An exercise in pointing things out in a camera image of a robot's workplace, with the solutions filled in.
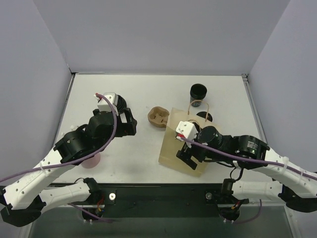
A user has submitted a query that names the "stack of black cups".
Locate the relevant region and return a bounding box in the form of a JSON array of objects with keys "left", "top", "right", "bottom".
[{"left": 190, "top": 83, "right": 208, "bottom": 107}]

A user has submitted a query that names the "brown pulp cup carrier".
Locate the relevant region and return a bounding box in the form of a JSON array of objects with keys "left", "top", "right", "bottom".
[{"left": 148, "top": 106, "right": 169, "bottom": 128}]

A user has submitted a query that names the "pink straw holder cup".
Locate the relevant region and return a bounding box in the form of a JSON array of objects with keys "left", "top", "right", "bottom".
[{"left": 81, "top": 153, "right": 101, "bottom": 169}]

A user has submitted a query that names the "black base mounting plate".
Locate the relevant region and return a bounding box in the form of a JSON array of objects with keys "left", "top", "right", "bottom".
[{"left": 79, "top": 183, "right": 249, "bottom": 219}]

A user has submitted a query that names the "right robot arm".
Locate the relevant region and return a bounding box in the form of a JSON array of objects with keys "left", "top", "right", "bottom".
[{"left": 175, "top": 121, "right": 317, "bottom": 213}]

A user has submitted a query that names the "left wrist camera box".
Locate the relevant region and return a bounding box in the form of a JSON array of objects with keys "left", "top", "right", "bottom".
[{"left": 95, "top": 92, "right": 119, "bottom": 115}]

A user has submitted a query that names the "tan paper bag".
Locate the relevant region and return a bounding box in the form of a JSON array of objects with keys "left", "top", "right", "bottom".
[{"left": 158, "top": 108, "right": 220, "bottom": 177}]

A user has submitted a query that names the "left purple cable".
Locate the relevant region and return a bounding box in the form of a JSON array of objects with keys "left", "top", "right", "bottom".
[{"left": 0, "top": 93, "right": 118, "bottom": 223}]

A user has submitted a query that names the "stack of black lids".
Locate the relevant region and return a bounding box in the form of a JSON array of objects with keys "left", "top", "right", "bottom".
[{"left": 116, "top": 95, "right": 127, "bottom": 114}]

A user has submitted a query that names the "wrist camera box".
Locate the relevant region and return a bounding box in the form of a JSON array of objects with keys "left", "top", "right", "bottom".
[
  {"left": 95, "top": 92, "right": 119, "bottom": 115},
  {"left": 175, "top": 121, "right": 198, "bottom": 141}
]

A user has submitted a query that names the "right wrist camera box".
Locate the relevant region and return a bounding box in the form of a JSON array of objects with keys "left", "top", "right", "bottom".
[{"left": 175, "top": 121, "right": 198, "bottom": 141}]

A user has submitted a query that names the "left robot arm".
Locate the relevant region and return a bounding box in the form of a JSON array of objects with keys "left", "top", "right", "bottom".
[{"left": 0, "top": 108, "right": 137, "bottom": 227}]

